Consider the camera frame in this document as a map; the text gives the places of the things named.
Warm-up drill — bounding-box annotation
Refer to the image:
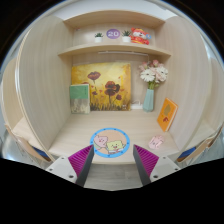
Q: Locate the red plush doll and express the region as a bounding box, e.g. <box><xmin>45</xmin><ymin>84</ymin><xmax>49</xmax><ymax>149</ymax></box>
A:
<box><xmin>131</xmin><ymin>28</ymin><xmax>151</xmax><ymax>45</ymax></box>

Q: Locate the light blue vase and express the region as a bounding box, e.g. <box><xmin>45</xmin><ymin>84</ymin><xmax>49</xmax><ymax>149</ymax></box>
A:
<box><xmin>143</xmin><ymin>89</ymin><xmax>154</xmax><ymax>112</ymax></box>

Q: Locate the left small potted plant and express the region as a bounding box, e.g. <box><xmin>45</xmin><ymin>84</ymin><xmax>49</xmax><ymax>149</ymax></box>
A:
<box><xmin>94</xmin><ymin>33</ymin><xmax>103</xmax><ymax>43</ymax></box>

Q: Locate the wooden desk hutch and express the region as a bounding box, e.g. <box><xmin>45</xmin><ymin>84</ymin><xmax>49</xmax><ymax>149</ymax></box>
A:
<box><xmin>0</xmin><ymin>9</ymin><xmax>224</xmax><ymax>157</ymax></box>

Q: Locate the pink white flower bouquet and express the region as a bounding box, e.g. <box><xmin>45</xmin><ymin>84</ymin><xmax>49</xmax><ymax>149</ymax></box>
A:
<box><xmin>139</xmin><ymin>59</ymin><xmax>168</xmax><ymax>90</ymax></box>

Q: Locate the yellow poppy painting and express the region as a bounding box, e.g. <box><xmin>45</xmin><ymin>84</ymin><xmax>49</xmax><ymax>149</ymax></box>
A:
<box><xmin>71</xmin><ymin>62</ymin><xmax>131</xmax><ymax>111</ymax></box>

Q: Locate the right small potted plant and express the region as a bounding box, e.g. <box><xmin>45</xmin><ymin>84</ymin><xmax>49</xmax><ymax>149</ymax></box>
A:
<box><xmin>122</xmin><ymin>30</ymin><xmax>131</xmax><ymax>43</ymax></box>

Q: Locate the orange book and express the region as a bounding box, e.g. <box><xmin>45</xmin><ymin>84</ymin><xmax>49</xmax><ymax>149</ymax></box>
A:
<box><xmin>157</xmin><ymin>98</ymin><xmax>178</xmax><ymax>132</ymax></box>

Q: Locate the green white book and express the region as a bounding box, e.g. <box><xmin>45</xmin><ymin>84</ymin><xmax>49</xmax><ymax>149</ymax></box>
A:
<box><xmin>70</xmin><ymin>84</ymin><xmax>90</xmax><ymax>114</ymax></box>

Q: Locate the round cartoon mouse pad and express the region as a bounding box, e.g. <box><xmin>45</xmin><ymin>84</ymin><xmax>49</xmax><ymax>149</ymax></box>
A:
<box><xmin>90</xmin><ymin>128</ymin><xmax>130</xmax><ymax>158</ymax></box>

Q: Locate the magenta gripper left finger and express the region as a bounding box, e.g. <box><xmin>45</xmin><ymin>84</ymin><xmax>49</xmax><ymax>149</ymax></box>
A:
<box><xmin>47</xmin><ymin>145</ymin><xmax>94</xmax><ymax>187</ymax></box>

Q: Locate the purple round number sign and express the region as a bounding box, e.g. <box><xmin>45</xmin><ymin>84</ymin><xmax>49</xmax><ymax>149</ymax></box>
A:
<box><xmin>106</xmin><ymin>29</ymin><xmax>120</xmax><ymax>39</ymax></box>

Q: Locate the small potted plant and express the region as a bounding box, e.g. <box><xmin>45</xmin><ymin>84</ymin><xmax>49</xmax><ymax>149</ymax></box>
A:
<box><xmin>94</xmin><ymin>33</ymin><xmax>103</xmax><ymax>43</ymax></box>
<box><xmin>122</xmin><ymin>30</ymin><xmax>131</xmax><ymax>43</ymax></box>

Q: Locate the right wooden chair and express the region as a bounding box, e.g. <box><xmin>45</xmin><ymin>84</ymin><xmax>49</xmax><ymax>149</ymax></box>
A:
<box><xmin>177</xmin><ymin>123</ymin><xmax>224</xmax><ymax>162</ymax></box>

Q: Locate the white power strip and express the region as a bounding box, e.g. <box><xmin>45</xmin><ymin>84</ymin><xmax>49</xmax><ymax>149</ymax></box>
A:
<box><xmin>131</xmin><ymin>103</ymin><xmax>143</xmax><ymax>110</ymax></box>

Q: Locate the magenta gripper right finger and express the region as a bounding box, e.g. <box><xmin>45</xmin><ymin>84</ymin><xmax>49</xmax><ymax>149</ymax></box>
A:
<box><xmin>133</xmin><ymin>145</ymin><xmax>180</xmax><ymax>186</ymax></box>

